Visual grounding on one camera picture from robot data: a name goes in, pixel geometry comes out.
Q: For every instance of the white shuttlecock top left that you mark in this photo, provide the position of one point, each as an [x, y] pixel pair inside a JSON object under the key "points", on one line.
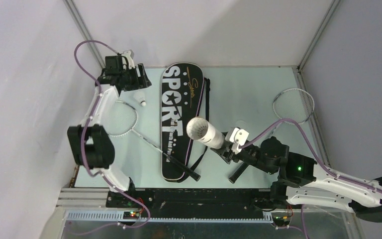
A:
{"points": [[140, 97]]}

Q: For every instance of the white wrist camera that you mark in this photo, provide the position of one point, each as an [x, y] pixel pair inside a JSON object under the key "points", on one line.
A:
{"points": [[238, 138], [126, 59]]}

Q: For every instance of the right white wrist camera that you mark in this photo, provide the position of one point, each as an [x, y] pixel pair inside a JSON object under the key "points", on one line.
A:
{"points": [[238, 138]]}

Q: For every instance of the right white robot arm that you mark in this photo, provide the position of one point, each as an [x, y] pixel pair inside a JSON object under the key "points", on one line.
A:
{"points": [[331, 191]]}

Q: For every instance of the clear plastic tube lid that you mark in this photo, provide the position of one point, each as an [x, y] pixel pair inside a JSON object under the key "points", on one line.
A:
{"points": [[241, 124]]}

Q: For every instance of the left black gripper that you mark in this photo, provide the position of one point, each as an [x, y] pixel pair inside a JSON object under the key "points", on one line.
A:
{"points": [[143, 78]]}

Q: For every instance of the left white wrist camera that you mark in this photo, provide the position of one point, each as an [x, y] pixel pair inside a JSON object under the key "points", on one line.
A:
{"points": [[126, 59]]}

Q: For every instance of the badminton racket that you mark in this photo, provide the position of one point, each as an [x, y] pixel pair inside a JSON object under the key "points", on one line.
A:
{"points": [[121, 118], [293, 105]]}

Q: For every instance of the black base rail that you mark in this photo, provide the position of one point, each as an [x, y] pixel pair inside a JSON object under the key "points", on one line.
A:
{"points": [[206, 203]]}

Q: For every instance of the white slotted cable duct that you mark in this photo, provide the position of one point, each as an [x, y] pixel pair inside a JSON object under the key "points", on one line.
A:
{"points": [[131, 216]]}

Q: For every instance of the left badminton racket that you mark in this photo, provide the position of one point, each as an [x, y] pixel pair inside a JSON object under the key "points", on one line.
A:
{"points": [[121, 118]]}

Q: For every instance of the black sport racket bag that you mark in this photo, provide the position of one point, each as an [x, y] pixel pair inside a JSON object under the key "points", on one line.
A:
{"points": [[184, 91]]}

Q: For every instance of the white shuttlecock tube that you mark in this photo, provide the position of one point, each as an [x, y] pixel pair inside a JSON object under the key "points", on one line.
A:
{"points": [[201, 130]]}

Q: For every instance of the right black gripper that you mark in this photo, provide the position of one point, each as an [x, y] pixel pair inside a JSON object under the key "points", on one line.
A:
{"points": [[227, 156]]}

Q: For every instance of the right badminton racket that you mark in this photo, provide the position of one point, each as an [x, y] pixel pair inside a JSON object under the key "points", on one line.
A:
{"points": [[293, 105]]}

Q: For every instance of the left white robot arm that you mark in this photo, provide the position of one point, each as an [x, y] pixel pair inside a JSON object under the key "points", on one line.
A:
{"points": [[90, 142]]}

